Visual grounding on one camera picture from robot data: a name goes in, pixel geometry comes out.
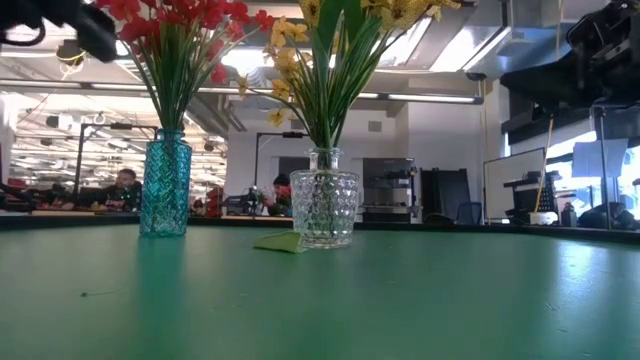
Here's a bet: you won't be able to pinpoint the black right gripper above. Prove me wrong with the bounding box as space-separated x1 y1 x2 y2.
501 0 640 109

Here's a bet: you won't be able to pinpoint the yellow artificial flowers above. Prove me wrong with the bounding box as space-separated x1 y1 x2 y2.
0 222 640 360

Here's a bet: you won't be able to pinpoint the black table frame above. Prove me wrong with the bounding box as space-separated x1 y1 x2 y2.
0 212 640 246

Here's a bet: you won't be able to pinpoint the person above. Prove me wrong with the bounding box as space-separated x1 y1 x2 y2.
263 172 295 218
99 168 145 214

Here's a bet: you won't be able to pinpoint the dark bottle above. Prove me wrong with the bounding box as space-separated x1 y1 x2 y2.
560 201 579 228

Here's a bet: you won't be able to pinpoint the whiteboard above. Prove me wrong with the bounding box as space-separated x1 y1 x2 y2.
482 146 547 222

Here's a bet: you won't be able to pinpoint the white paper sheet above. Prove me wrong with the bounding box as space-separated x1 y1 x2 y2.
570 138 630 179

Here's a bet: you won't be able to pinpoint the loose green artificial leaf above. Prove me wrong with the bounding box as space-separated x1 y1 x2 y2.
252 230 310 255

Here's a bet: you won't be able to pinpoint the long ceiling light strip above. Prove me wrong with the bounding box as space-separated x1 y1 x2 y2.
0 78 187 97
188 85 485 105

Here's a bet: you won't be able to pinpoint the black bag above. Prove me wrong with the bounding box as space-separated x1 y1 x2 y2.
577 201 640 231

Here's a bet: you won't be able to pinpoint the black ceiling device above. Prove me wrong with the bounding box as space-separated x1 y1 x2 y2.
54 42 87 67

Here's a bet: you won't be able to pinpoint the blue chair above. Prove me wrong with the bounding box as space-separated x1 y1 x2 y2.
456 200 484 224

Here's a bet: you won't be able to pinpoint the clear textured glass vase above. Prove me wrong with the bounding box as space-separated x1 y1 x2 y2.
289 146 361 250

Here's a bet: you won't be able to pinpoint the black tripod stand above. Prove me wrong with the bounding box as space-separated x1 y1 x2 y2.
592 107 615 231

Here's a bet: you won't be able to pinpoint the black panel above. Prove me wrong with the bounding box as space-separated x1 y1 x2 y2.
419 167 472 222

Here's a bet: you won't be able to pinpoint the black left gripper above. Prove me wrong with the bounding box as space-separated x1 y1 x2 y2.
0 0 119 64

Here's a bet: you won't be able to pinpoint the black coffee machine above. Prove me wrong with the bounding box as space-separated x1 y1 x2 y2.
361 157 419 224

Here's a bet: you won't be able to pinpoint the yellow hanging cord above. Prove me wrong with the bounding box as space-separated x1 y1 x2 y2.
533 117 554 214

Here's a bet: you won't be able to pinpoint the black shelf unit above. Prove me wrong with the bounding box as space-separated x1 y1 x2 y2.
502 169 559 216

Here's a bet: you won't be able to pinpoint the blue textured glass vase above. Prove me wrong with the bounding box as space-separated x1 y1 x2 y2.
138 128 194 239

